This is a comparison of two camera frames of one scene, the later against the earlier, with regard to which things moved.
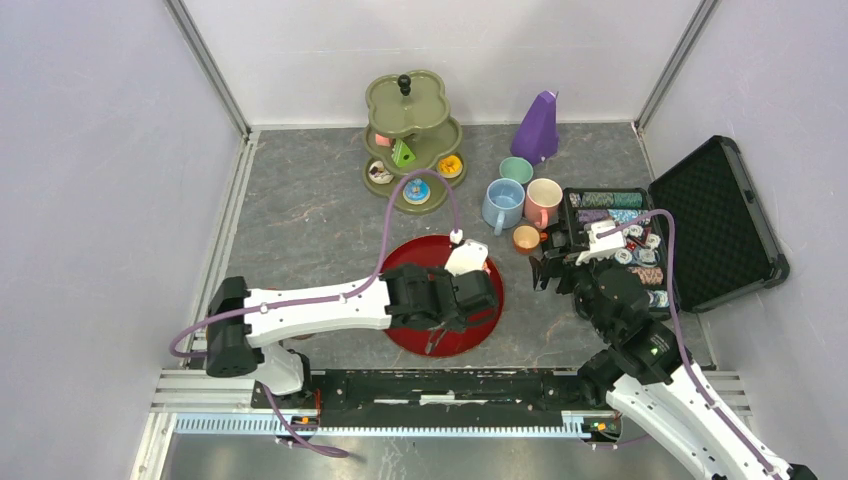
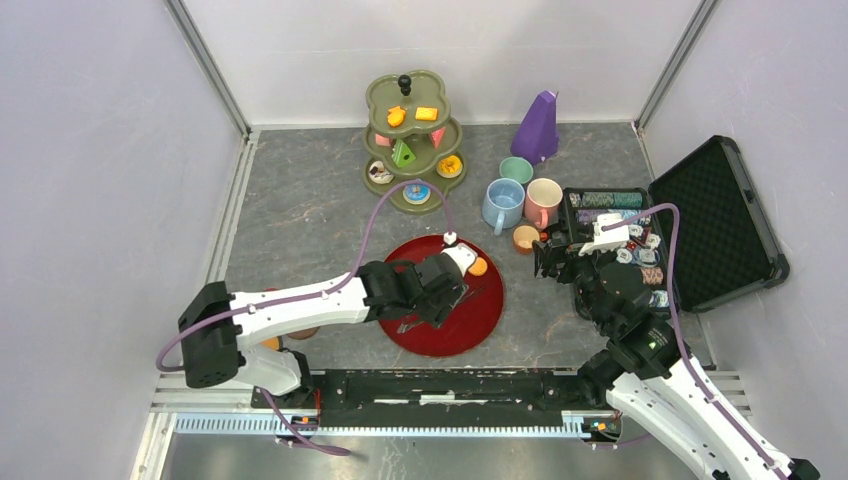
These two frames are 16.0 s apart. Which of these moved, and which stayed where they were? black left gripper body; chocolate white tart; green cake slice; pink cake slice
Moved: black left gripper body
Stayed: chocolate white tart; green cake slice; pink cake slice
